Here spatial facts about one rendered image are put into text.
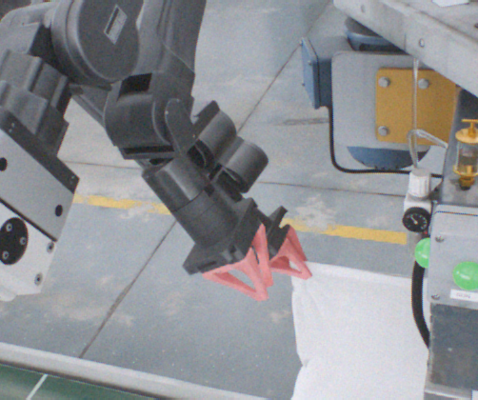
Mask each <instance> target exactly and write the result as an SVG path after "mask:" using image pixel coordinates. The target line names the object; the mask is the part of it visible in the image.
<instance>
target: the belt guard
mask: <svg viewBox="0 0 478 400"><path fill-rule="evenodd" d="M469 2H470V3H466V4H455V5H450V6H446V7H440V6H438V5H436V4H434V2H433V1H431V0H333V3H334V6H335V7H336V8H337V9H338V10H341V11H342V12H344V13H345V14H346V15H348V16H351V18H353V19H354V20H356V21H358V23H361V24H363V25H364V26H365V27H367V28H368V29H370V30H373V31H374V32H376V33H377V34H378V35H379V36H383V37H384V38H385V39H386V40H388V41H389V42H391V43H392V44H394V45H395V46H397V47H398V48H399V49H402V50H404V51H405V52H407V53H408V54H410V55H412V56H414V57H415V58H417V59H418V60H419V61H421V62H424V63H425V64H426V65H428V66H429V67H431V68H432V69H434V70H437V71H438V72H439V73H440V74H444V75H445V76H446V78H448V79H449V80H451V81H453V82H455V83H456V84H458V85H459V86H460V87H462V88H465V89H466V90H468V91H469V92H471V93H473V94H475V95H476V96H478V29H477V28H475V27H474V25H475V24H476V23H478V2H472V1H469Z"/></svg>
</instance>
